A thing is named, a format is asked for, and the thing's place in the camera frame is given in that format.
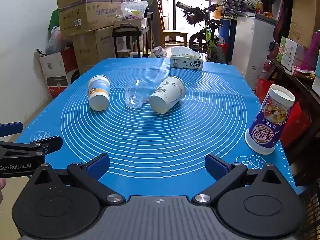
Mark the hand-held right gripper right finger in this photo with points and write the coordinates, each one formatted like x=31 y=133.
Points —
x=216 y=164

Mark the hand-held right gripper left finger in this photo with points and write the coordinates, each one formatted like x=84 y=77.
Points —
x=98 y=164

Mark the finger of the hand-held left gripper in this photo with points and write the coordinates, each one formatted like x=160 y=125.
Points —
x=48 y=143
x=10 y=128

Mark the purple milk tea cup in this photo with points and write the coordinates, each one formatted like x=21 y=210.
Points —
x=267 y=123

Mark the blue and white paper cup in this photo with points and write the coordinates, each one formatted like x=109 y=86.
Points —
x=98 y=93

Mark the clear plastic cup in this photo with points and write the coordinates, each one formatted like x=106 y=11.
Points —
x=136 y=96

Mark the white floral paper cup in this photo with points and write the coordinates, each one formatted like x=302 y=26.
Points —
x=167 y=95

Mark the person's left hand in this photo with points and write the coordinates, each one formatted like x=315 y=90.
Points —
x=1 y=185

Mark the blue ringed silicone mat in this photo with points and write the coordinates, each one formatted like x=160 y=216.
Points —
x=160 y=140

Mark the white and red cardboard box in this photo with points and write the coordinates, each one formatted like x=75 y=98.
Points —
x=56 y=71

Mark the red paper bag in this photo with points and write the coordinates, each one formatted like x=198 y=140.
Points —
x=263 y=90

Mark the white plastic bag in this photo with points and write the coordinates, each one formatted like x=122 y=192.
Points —
x=56 y=40

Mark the white tissue pack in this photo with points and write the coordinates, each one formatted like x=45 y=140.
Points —
x=186 y=63

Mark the black woven basket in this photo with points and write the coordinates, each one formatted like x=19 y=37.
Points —
x=311 y=212

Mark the tall brown cardboard box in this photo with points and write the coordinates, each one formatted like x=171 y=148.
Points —
x=100 y=46

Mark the dark wooden shelf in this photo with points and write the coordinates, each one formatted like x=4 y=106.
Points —
x=306 y=92

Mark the green bag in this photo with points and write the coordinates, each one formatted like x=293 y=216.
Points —
x=53 y=20

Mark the green and black bicycle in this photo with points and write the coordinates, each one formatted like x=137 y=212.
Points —
x=208 y=40

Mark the white chest freezer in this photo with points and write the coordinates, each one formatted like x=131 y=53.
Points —
x=252 y=45

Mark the crumpled plastic bag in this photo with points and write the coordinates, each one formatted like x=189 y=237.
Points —
x=158 y=52

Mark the green and white carton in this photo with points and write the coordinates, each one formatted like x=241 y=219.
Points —
x=286 y=52

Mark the large open cardboard box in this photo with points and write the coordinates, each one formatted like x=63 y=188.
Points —
x=85 y=15

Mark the black utility cart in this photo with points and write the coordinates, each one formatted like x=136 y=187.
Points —
x=130 y=33

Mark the blue barrel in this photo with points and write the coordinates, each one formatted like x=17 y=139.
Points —
x=224 y=30

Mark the wooden chair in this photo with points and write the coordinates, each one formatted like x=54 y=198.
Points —
x=172 y=33

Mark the pink box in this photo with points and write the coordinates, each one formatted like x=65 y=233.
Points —
x=311 y=55

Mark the clear bag of packets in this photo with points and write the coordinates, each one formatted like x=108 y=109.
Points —
x=133 y=10

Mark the orange drink bottle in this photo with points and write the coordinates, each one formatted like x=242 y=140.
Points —
x=258 y=7

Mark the white plastic jug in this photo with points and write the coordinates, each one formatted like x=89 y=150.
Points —
x=216 y=1

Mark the floral cloth bag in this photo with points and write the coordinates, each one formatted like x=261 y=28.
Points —
x=237 y=2

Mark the dark red hanging bag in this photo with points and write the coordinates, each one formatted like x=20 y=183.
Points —
x=283 y=12

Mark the brown upright cardboard box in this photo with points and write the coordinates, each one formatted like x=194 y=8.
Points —
x=303 y=17

